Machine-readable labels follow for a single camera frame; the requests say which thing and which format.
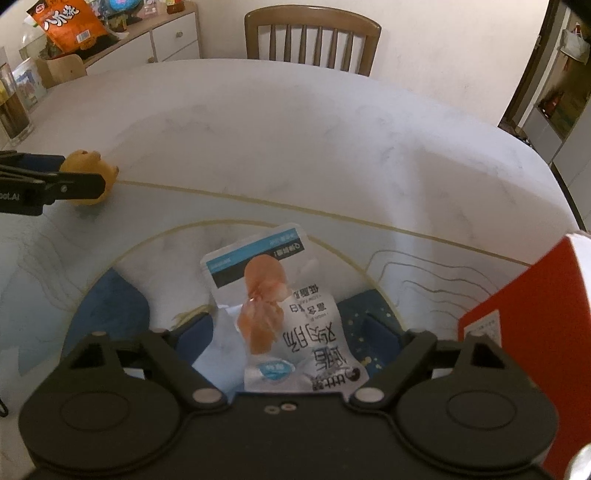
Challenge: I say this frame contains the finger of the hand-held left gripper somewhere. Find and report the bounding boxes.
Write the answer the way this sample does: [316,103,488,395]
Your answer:
[0,150,66,182]
[42,172,108,205]

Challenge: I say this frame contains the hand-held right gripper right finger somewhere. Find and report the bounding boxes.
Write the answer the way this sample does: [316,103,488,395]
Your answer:
[348,313,523,410]

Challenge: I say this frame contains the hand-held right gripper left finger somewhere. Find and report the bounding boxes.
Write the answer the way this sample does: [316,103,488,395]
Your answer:
[68,315,228,409]

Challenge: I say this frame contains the orange plush toy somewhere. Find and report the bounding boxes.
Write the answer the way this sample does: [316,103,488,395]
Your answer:
[59,148,120,206]

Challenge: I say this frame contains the white chicken snack packet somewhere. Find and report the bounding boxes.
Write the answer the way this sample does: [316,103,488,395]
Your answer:
[199,222,370,394]

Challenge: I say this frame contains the red cardboard box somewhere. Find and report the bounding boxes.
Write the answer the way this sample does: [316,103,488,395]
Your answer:
[456,232,591,480]

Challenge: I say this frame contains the white marble desktop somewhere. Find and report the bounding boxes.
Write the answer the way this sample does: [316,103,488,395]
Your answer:
[0,58,583,480]

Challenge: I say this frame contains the tall glass container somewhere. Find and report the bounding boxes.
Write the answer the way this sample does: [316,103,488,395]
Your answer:
[0,60,36,145]

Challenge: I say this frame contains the printed picture card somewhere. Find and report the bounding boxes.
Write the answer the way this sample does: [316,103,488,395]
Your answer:
[13,57,48,110]

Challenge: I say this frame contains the wooden chair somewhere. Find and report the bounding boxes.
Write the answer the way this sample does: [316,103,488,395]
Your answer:
[36,54,88,89]
[243,4,382,77]

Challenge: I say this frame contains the orange snack bag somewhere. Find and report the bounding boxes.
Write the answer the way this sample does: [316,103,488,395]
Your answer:
[25,0,110,52]

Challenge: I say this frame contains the white sideboard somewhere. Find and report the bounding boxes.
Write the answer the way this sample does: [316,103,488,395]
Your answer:
[82,9,202,66]

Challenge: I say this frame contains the blue globe toy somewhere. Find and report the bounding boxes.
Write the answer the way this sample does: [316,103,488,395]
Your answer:
[102,0,140,20]

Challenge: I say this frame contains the hanging tote bag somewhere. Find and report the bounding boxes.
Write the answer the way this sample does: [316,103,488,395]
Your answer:
[558,28,591,62]

